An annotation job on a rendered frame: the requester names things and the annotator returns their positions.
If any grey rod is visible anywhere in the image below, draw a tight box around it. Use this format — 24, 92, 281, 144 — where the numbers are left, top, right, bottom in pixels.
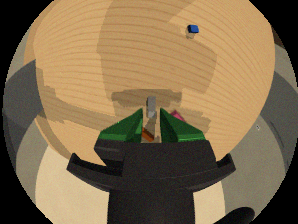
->
148, 96, 156, 118

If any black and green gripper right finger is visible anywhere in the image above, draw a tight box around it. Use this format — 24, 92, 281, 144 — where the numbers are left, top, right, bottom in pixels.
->
160, 108, 206, 143

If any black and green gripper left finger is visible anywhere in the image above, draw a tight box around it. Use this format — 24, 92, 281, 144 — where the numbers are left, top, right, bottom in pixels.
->
97, 108, 143, 143

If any orange rod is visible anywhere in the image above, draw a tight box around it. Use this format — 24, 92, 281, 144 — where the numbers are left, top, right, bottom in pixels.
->
142, 128, 154, 142

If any small blue block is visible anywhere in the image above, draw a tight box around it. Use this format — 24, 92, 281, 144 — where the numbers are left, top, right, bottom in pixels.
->
187, 25, 199, 33

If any pink rod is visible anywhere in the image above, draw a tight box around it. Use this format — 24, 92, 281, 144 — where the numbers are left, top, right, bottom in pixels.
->
170, 110, 185, 122

